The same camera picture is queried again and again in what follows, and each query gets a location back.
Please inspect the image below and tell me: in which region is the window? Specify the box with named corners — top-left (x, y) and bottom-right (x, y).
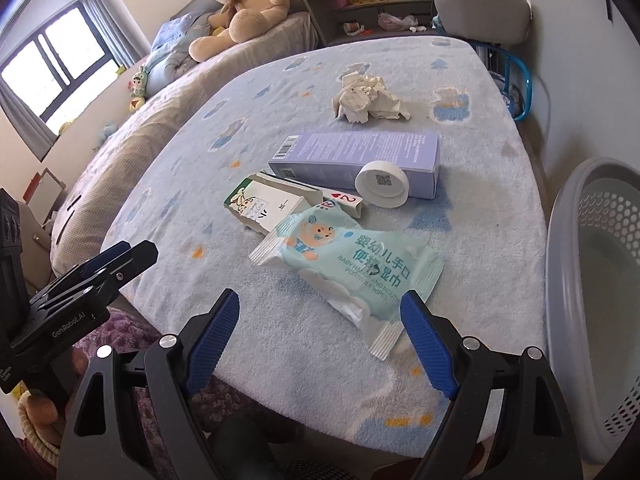
top-left (0, 2), bottom-right (113, 123)

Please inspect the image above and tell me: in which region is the beige teddy bear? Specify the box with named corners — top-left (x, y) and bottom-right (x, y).
top-left (189, 0), bottom-right (292, 63)

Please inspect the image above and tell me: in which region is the pink white plastic bag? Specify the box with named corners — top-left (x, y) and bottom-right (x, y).
top-left (377, 12), bottom-right (418, 31)

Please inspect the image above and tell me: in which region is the small green plush toy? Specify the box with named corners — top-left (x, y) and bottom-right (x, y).
top-left (127, 65), bottom-right (151, 113)

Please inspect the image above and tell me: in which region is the teal wet wipes packet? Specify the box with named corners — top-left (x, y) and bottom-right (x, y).
top-left (248, 201), bottom-right (446, 361)

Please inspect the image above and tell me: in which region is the grey plastic laundry basket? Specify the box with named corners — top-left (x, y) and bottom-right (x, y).
top-left (545, 156), bottom-right (640, 466)

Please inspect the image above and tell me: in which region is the purple toothpaste box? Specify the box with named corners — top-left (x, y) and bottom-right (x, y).
top-left (268, 131), bottom-right (442, 201)

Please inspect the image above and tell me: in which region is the grey curtain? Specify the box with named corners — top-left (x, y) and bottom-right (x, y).
top-left (0, 80), bottom-right (58, 161)
top-left (77, 0), bottom-right (151, 68)

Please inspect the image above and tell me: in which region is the person's left hand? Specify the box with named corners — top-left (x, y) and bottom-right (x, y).
top-left (26, 349), bottom-right (92, 429)

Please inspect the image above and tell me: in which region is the blue child chair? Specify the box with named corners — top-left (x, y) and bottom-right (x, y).
top-left (475, 40), bottom-right (536, 121)

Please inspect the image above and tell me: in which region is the white carton box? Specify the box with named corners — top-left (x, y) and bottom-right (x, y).
top-left (223, 172), bottom-right (323, 235)

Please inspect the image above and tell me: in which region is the red white snack box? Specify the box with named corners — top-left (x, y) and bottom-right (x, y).
top-left (320, 187), bottom-right (364, 219)

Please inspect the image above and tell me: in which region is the beige bed cover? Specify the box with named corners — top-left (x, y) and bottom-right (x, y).
top-left (50, 12), bottom-right (321, 281)

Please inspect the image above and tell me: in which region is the grey shelf unit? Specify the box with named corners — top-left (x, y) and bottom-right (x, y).
top-left (300, 0), bottom-right (466, 48)

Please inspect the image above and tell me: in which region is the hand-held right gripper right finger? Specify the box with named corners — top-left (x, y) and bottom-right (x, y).
top-left (400, 290), bottom-right (583, 480)

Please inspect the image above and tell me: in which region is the blue printed pillow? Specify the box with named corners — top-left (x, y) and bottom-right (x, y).
top-left (145, 12), bottom-right (221, 93)

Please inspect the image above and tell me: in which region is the white paper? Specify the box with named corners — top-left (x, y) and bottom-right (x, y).
top-left (332, 72), bottom-right (411, 125)

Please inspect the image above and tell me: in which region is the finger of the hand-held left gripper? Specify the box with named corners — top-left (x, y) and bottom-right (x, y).
top-left (50, 241), bottom-right (132, 291)
top-left (75, 239), bottom-right (159, 297)

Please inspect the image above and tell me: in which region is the white plastic bottle cap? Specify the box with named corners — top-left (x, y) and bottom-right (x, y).
top-left (354, 160), bottom-right (411, 208)

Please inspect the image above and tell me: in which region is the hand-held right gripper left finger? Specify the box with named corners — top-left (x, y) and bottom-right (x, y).
top-left (57, 289), bottom-right (241, 480)

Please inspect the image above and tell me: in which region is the grey chair back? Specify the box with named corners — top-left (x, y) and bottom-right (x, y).
top-left (434, 0), bottom-right (532, 43)

